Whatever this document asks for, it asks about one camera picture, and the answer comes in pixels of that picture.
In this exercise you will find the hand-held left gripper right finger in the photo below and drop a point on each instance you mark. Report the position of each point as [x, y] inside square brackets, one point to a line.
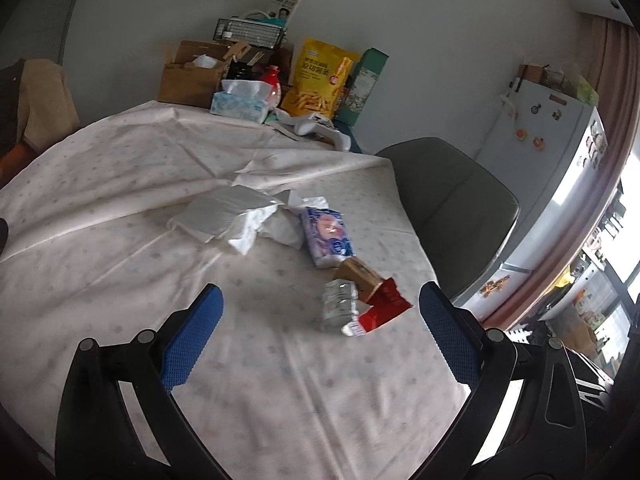
[450, 340]

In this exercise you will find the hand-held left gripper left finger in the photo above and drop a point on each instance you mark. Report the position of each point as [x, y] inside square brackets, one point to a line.
[192, 340]

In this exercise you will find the white tissue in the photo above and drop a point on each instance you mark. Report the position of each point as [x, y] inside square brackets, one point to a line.
[282, 230]

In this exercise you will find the red snack wrapper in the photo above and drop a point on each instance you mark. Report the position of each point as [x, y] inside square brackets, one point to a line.
[385, 305]

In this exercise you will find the brown snack packet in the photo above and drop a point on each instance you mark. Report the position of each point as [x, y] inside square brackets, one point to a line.
[357, 275]

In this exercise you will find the silver foil wrapper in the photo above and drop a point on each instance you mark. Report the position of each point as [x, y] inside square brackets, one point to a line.
[340, 305]

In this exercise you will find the flat white napkin pack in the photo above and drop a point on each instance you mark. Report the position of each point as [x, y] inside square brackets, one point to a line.
[215, 210]

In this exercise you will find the grey upholstered chair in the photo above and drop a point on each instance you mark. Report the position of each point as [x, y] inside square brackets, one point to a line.
[450, 200]

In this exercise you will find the pale patterned tablecloth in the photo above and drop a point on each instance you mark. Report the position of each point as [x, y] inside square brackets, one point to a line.
[125, 170]

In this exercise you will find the white refrigerator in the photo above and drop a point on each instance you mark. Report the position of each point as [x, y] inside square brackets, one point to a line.
[540, 160]

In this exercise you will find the blue white tissue box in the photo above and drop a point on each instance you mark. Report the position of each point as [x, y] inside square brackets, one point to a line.
[235, 107]

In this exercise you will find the white plastic controller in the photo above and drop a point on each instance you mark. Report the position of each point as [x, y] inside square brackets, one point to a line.
[320, 130]

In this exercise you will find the open cardboard box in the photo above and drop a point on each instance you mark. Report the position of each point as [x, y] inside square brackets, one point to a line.
[185, 85]

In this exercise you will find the green carton box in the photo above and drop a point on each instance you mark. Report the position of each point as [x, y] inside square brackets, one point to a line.
[367, 85]

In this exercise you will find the dark red snack package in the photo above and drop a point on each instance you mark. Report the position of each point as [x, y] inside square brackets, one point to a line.
[349, 91]

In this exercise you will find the red bottle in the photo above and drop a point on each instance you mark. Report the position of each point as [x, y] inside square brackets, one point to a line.
[272, 82]

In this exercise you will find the small cardboard box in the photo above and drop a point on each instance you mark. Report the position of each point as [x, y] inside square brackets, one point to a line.
[532, 72]

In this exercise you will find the brown cloth covered chair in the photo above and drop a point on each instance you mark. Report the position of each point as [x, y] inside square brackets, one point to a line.
[45, 100]

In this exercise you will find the black desk organizer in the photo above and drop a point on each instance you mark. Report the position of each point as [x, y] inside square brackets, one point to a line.
[245, 62]

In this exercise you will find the green plastic bag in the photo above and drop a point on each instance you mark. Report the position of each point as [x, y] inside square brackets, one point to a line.
[585, 90]

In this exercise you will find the yellow snack bag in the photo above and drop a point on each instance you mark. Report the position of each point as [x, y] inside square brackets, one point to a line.
[315, 80]

